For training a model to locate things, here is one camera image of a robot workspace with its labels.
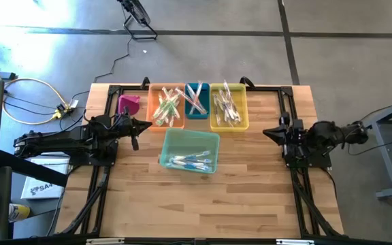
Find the black floor fan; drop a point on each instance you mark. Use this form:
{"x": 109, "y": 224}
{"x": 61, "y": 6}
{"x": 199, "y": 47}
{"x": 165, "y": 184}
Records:
{"x": 138, "y": 13}

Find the purple toothbrush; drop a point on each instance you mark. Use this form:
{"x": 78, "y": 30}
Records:
{"x": 237, "y": 117}
{"x": 226, "y": 88}
{"x": 220, "y": 98}

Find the white printed box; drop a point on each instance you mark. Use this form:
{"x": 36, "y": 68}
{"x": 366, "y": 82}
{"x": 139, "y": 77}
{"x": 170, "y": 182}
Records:
{"x": 43, "y": 188}

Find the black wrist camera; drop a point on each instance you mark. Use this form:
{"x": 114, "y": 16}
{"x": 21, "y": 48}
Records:
{"x": 129, "y": 122}
{"x": 296, "y": 134}

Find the teal plastic bin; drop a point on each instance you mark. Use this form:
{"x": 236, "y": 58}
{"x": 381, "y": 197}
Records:
{"x": 191, "y": 115}

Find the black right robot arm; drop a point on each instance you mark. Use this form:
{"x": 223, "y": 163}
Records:
{"x": 332, "y": 136}

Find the yellow power plug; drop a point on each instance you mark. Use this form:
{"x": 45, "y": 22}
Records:
{"x": 60, "y": 112}

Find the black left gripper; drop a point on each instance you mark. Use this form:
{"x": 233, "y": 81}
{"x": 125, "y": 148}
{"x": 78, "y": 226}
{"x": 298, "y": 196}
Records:
{"x": 124, "y": 128}

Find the white label plate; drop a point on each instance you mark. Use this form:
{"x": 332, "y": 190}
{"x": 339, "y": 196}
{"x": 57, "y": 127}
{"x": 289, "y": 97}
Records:
{"x": 104, "y": 242}
{"x": 294, "y": 242}

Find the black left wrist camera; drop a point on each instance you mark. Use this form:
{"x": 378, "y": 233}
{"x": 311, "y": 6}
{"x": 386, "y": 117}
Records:
{"x": 129, "y": 122}

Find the green translucent plastic bin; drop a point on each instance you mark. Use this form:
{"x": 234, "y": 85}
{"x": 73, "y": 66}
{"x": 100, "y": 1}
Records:
{"x": 182, "y": 139}

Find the blue toothbrush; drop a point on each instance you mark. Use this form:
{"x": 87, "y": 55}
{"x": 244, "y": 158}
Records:
{"x": 170, "y": 160}
{"x": 207, "y": 160}
{"x": 199, "y": 154}
{"x": 203, "y": 166}
{"x": 189, "y": 166}

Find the white power adapter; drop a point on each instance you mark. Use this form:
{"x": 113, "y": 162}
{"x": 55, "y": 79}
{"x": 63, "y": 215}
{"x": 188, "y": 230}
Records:
{"x": 74, "y": 103}

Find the grey metal table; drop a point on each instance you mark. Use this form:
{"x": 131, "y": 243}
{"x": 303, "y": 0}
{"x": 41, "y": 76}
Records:
{"x": 388, "y": 170}

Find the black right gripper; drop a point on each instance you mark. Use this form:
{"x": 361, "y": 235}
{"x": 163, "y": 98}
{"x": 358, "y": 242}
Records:
{"x": 293, "y": 134}

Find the orange plastic bin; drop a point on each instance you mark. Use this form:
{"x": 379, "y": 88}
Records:
{"x": 151, "y": 88}

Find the yellow plastic bin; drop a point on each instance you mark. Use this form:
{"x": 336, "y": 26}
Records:
{"x": 243, "y": 126}

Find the yellow-green toothbrush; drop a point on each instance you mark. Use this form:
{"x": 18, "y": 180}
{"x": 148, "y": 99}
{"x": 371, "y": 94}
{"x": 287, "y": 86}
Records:
{"x": 175, "y": 98}

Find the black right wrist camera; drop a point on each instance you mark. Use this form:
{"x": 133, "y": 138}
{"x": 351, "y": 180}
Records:
{"x": 296, "y": 134}

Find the yellow can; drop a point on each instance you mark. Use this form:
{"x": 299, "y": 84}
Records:
{"x": 19, "y": 212}

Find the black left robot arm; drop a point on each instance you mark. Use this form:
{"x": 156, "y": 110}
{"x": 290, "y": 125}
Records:
{"x": 63, "y": 139}

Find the magenta plastic bin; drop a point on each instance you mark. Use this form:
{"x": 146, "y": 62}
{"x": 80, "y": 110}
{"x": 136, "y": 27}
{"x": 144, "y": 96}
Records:
{"x": 128, "y": 103}

